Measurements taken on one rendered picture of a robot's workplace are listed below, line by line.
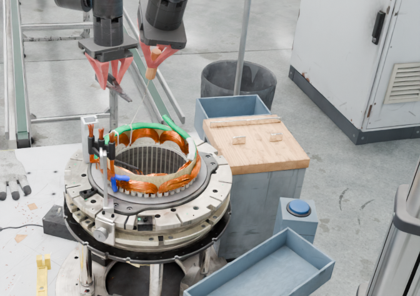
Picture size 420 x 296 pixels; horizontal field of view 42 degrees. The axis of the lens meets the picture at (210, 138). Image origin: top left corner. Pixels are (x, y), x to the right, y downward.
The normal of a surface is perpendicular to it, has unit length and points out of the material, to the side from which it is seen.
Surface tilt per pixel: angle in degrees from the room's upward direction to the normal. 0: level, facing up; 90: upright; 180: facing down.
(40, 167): 0
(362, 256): 0
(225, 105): 90
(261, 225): 90
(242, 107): 90
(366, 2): 90
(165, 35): 22
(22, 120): 0
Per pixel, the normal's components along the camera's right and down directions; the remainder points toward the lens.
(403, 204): 0.08, -0.85
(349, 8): -0.95, 0.10
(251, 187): 0.27, 0.53
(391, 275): -0.33, 0.47
